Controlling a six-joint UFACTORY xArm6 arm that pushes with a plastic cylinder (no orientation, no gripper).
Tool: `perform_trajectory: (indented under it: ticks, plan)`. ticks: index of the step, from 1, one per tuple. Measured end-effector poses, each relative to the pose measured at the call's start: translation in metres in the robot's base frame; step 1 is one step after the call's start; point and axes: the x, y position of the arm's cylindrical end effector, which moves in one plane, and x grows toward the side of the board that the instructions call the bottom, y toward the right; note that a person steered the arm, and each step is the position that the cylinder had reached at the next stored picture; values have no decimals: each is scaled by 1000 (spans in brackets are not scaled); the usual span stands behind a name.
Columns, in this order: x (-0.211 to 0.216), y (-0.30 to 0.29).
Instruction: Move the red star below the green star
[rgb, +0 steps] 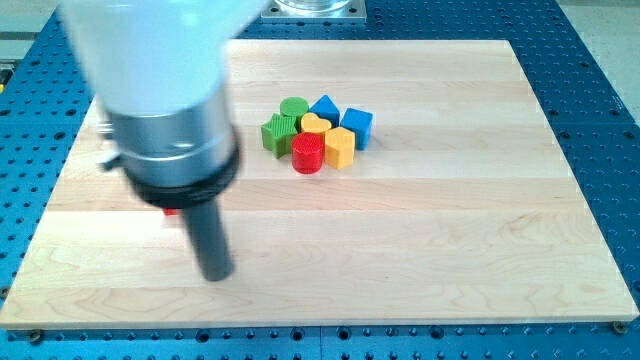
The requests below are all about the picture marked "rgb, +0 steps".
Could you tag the yellow heart block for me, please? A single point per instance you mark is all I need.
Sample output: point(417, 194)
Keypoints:
point(312, 123)

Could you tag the green star block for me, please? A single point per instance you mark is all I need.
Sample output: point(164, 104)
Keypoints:
point(277, 134)

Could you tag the light wooden board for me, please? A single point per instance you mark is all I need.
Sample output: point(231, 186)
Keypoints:
point(462, 209)

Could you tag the green cylinder block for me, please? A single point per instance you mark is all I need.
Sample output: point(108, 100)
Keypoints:
point(295, 107)

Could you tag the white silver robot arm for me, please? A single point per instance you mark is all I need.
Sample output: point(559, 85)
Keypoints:
point(159, 70)

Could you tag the blue triangle block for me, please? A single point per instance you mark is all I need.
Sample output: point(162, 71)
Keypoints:
point(325, 108)

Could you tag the red cylinder block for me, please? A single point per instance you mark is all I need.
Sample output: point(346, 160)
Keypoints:
point(307, 152)

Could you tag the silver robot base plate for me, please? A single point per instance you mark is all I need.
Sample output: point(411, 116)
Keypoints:
point(315, 11)

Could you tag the blue cube block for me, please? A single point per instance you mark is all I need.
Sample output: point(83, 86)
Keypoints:
point(360, 123)

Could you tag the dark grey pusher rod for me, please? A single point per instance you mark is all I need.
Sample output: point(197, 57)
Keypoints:
point(208, 240)

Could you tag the yellow hexagon block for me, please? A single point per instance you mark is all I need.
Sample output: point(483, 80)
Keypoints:
point(339, 147)

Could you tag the red star block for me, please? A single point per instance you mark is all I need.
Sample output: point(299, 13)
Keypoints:
point(170, 211)

